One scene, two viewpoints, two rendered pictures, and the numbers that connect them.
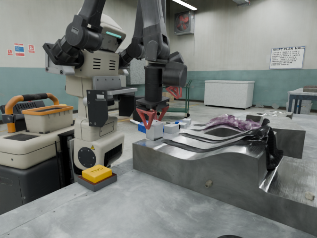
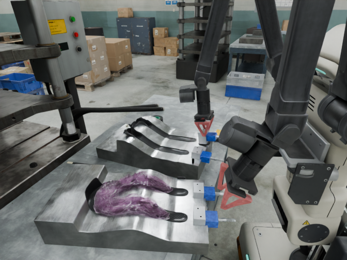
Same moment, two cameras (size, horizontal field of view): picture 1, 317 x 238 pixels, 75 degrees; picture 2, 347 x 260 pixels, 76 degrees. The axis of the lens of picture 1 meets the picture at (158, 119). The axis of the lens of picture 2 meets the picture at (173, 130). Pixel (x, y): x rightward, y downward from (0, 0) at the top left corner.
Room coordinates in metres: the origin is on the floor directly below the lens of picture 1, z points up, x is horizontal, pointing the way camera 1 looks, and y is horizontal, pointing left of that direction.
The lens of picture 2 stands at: (1.48, -0.34, 1.44)
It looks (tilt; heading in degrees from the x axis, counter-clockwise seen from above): 29 degrees down; 165
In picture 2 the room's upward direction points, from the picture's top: 1 degrees counter-clockwise
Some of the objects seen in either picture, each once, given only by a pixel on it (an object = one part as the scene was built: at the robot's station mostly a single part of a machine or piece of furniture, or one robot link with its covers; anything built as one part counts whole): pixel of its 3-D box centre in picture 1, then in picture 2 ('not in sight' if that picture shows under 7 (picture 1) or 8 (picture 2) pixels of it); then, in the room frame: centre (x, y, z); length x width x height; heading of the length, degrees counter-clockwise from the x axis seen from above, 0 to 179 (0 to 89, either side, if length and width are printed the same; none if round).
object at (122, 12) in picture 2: not in sight; (125, 12); (-6.76, 0.34, 1.26); 0.42 x 0.33 x 0.29; 51
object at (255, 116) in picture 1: (266, 120); not in sight; (1.24, -0.66, 0.84); 0.20 x 0.15 x 0.07; 53
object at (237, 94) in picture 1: (228, 94); not in sight; (7.42, -2.50, 0.47); 1.52 x 0.77 x 0.94; 51
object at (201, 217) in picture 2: (178, 123); (214, 218); (1.06, -0.10, 0.86); 0.13 x 0.05 x 0.05; 70
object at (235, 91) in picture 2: not in sight; (243, 88); (-1.87, 1.90, 0.11); 0.61 x 0.41 x 0.22; 51
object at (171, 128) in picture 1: (161, 129); (208, 157); (0.80, -0.01, 0.89); 0.13 x 0.05 x 0.05; 53
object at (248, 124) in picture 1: (231, 121); (132, 192); (0.92, -0.34, 0.90); 0.26 x 0.18 x 0.08; 70
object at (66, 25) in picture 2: not in sight; (78, 124); (0.00, -0.62, 0.74); 0.31 x 0.22 x 1.47; 143
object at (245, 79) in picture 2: not in sight; (245, 79); (-1.87, 1.90, 0.28); 0.61 x 0.41 x 0.15; 51
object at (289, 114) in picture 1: (276, 116); not in sight; (1.38, -0.81, 0.83); 0.17 x 0.13 x 0.06; 53
